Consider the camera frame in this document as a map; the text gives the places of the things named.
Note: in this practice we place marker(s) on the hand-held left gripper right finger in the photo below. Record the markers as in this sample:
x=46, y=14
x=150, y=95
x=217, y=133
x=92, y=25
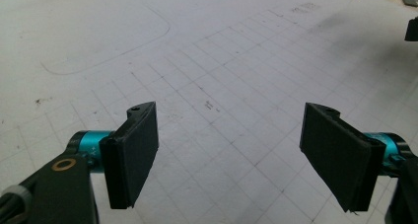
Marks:
x=341, y=158

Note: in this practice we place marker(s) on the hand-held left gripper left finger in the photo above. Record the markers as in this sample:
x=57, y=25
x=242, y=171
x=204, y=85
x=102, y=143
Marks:
x=131, y=158

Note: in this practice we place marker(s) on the black object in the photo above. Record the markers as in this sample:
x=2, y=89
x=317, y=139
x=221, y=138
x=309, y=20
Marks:
x=412, y=30

